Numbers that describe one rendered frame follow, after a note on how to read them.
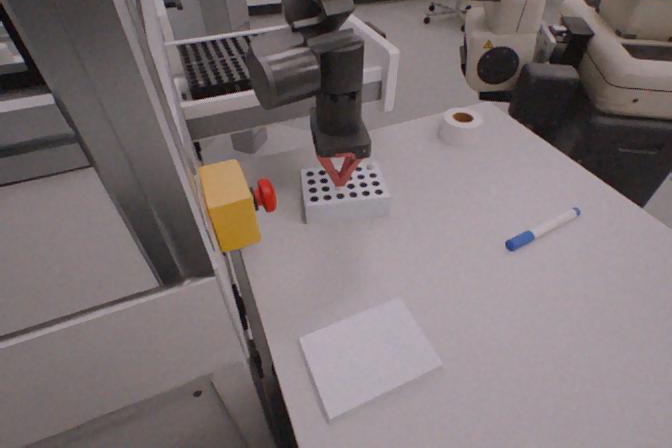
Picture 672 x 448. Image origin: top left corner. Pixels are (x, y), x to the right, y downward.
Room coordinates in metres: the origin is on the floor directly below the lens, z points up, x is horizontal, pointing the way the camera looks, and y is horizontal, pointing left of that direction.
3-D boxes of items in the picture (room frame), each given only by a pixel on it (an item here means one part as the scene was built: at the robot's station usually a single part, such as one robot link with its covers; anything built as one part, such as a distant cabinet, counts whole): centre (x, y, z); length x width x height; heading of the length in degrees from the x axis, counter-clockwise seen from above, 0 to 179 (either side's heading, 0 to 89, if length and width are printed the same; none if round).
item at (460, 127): (0.61, -0.23, 0.78); 0.07 x 0.07 x 0.04
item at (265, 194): (0.32, 0.09, 0.88); 0.04 x 0.03 x 0.04; 23
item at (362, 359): (0.18, -0.03, 0.77); 0.13 x 0.09 x 0.02; 114
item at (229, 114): (0.65, 0.16, 0.86); 0.40 x 0.26 x 0.06; 113
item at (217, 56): (0.65, 0.15, 0.87); 0.22 x 0.18 x 0.06; 113
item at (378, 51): (0.73, -0.03, 0.87); 0.29 x 0.02 x 0.11; 23
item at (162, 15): (0.89, 0.39, 0.87); 0.29 x 0.02 x 0.11; 23
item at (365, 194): (0.43, -0.01, 0.78); 0.12 x 0.08 x 0.04; 99
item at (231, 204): (0.30, 0.12, 0.88); 0.07 x 0.05 x 0.07; 23
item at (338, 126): (0.42, 0.00, 0.92); 0.10 x 0.07 x 0.07; 10
